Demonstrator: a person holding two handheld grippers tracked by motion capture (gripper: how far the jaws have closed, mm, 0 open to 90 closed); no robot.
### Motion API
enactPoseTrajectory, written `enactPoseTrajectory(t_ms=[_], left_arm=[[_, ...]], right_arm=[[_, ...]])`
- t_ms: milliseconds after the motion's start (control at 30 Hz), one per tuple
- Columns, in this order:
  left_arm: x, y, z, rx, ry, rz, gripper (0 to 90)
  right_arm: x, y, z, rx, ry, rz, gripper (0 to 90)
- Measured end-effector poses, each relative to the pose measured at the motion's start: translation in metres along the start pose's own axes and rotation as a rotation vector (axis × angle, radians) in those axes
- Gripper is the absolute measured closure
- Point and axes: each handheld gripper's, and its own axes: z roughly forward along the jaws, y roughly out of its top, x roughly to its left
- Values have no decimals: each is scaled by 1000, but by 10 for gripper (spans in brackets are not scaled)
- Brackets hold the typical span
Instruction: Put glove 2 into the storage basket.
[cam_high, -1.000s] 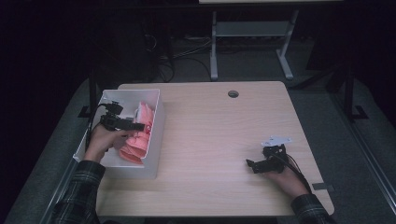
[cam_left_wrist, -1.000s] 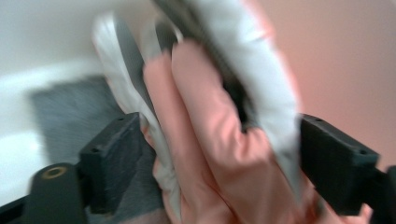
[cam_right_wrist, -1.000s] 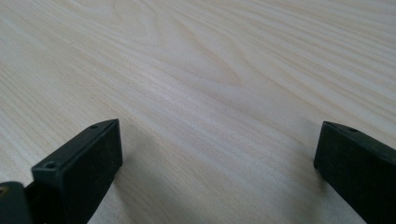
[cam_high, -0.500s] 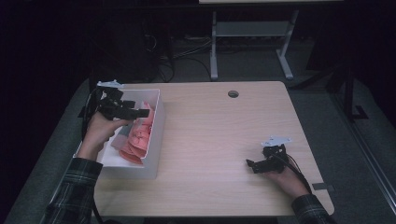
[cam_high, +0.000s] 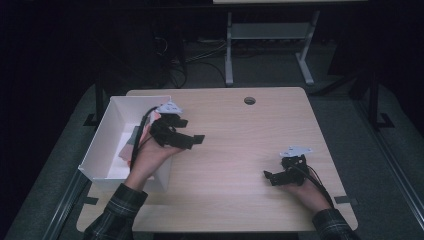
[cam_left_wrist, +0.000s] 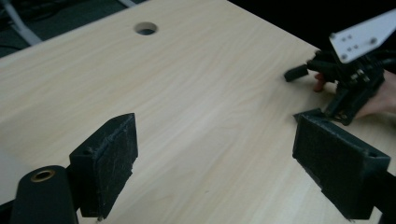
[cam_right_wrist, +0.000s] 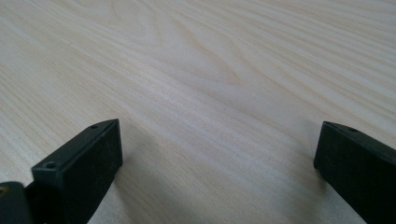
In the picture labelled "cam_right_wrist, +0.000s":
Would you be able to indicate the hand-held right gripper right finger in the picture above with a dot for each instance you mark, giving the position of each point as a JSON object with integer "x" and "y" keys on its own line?
{"x": 358, "y": 174}

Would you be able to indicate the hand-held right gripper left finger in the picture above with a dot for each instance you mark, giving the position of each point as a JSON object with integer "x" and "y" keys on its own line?
{"x": 81, "y": 174}

